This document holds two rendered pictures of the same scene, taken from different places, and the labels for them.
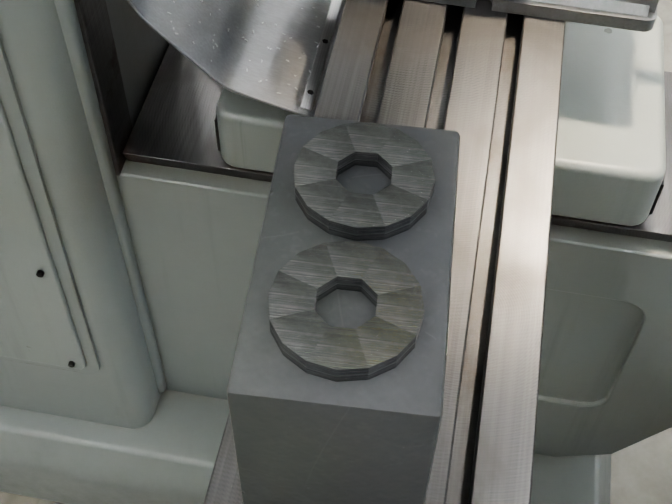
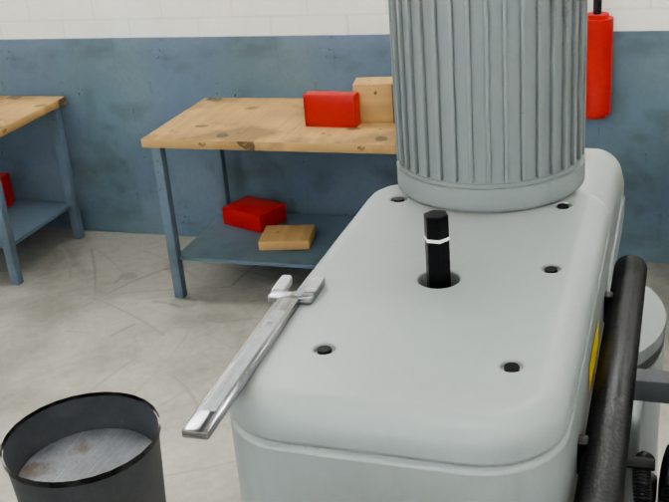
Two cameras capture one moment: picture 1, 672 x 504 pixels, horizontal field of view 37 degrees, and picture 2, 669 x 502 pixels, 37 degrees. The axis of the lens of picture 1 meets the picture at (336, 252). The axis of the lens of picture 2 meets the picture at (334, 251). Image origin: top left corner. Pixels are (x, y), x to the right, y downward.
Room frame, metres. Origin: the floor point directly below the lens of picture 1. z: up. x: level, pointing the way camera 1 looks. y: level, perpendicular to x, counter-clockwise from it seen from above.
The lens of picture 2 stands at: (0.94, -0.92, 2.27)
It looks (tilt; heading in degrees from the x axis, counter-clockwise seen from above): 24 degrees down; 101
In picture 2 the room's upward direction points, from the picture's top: 5 degrees counter-clockwise
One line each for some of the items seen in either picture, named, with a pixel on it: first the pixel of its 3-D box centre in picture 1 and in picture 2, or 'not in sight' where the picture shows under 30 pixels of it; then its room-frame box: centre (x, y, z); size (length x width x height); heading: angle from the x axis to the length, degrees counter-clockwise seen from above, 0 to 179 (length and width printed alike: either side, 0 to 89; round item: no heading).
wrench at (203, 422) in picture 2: not in sight; (256, 346); (0.75, -0.25, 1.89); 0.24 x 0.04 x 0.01; 83
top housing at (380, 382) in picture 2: not in sight; (445, 350); (0.88, -0.11, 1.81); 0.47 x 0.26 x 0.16; 80
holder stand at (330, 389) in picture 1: (351, 325); not in sight; (0.37, -0.01, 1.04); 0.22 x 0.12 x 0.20; 174
